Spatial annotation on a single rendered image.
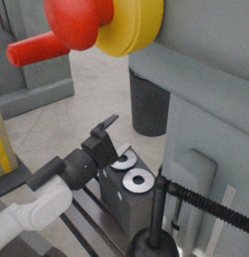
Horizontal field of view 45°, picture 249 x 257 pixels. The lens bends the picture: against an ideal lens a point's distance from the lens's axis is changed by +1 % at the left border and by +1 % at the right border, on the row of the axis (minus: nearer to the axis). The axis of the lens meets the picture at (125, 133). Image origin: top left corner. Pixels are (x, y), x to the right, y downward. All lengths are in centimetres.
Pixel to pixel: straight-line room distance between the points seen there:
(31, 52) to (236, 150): 24
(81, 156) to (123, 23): 60
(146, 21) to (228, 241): 37
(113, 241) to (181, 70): 74
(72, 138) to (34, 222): 214
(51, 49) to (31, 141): 261
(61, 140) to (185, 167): 248
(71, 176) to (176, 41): 59
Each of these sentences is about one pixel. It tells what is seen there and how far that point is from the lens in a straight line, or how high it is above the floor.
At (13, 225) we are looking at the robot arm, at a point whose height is 124.
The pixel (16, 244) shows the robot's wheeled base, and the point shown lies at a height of 57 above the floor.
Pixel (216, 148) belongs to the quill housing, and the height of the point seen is 157.
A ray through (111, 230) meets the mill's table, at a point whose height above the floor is 96.
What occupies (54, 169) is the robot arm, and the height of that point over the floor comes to 130.
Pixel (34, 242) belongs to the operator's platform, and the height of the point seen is 40.
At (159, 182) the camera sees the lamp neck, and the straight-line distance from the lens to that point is 30.
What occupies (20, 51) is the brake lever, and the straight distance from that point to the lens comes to 27.
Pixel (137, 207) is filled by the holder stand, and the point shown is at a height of 113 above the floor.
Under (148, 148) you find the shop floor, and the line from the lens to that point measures 268.
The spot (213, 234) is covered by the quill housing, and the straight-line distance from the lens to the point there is 47.
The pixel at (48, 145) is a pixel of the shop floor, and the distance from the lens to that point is 278.
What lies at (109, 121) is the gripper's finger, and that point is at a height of 133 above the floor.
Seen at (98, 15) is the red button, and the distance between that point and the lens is 17.
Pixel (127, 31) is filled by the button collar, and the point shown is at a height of 175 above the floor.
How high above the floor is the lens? 181
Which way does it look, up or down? 40 degrees down
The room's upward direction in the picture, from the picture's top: straight up
